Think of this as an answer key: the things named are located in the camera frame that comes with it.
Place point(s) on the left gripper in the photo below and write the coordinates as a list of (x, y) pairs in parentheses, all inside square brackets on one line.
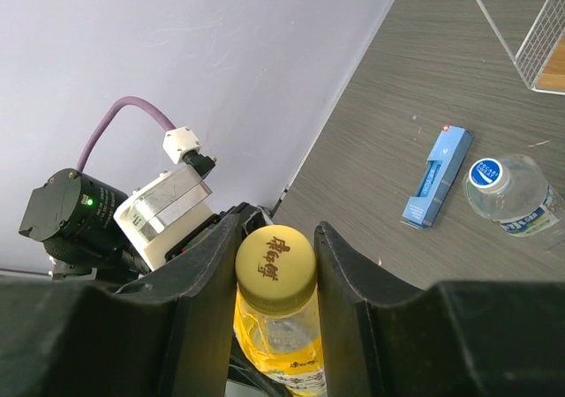
[(216, 238)]

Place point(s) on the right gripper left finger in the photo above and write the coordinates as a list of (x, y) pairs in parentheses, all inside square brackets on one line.
[(166, 334)]

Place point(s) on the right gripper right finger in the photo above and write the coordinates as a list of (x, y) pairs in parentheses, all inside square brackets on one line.
[(382, 336)]

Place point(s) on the yellow bottle cap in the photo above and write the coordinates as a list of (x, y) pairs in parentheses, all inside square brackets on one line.
[(276, 270)]

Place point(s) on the yellow juice bottle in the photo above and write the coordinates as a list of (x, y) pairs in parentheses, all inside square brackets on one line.
[(284, 347)]

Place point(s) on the small blue-label water bottle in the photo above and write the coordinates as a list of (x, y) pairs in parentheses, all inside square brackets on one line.
[(513, 193)]

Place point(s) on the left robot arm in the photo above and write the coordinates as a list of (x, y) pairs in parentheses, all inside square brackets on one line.
[(85, 224)]

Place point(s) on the blue toothbrush box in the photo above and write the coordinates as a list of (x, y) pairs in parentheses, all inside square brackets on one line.
[(443, 164)]

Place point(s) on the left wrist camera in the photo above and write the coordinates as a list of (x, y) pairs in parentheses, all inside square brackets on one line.
[(159, 216)]

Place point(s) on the white wire shelf rack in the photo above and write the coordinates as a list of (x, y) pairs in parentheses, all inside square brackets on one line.
[(532, 34)]

